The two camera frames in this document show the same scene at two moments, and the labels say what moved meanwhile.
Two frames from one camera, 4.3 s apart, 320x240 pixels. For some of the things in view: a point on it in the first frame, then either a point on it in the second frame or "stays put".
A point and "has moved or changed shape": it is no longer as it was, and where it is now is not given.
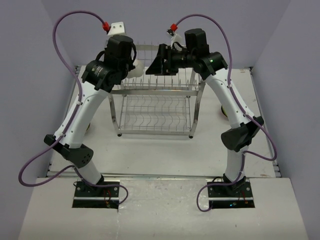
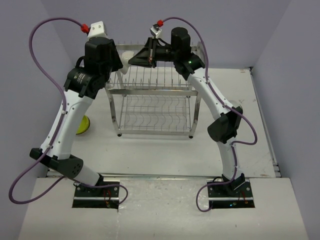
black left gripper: [131, 66] -> [118, 63]
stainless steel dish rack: [156, 104] stays put
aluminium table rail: [161, 177] stays put
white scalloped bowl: [138, 71] has moved or changed shape
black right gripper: [159, 67] -> [146, 57]
